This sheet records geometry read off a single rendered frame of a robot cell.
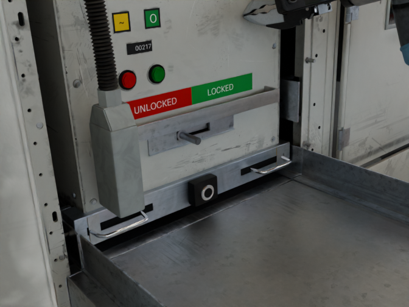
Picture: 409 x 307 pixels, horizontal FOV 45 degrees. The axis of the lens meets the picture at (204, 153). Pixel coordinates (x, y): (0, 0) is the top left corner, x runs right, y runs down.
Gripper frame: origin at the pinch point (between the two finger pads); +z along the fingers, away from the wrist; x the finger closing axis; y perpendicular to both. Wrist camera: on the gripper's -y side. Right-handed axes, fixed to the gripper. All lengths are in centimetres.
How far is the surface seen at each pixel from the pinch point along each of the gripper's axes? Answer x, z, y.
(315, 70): -14.9, -3.5, 16.7
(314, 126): -27.5, -0.2, 17.1
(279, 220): -39.4, -1.6, -8.2
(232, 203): -36.4, 9.7, -6.9
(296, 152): -32.4, 3.9, 13.5
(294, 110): -22.2, 0.9, 11.8
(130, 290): -34, 1, -45
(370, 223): -43.4, -16.4, -0.4
